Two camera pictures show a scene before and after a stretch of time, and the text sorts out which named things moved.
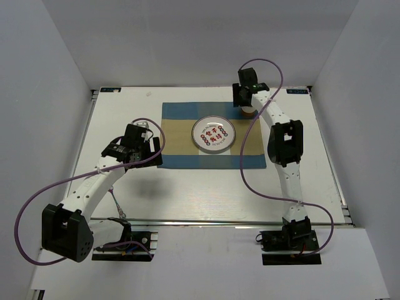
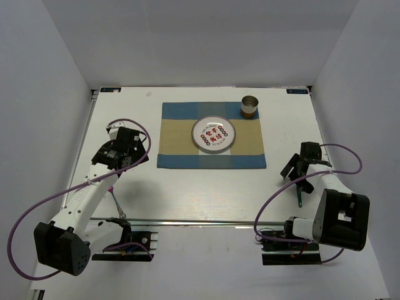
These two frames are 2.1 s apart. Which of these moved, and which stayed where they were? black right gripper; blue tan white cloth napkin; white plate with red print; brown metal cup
Moved: black right gripper
Stayed: blue tan white cloth napkin; brown metal cup; white plate with red print
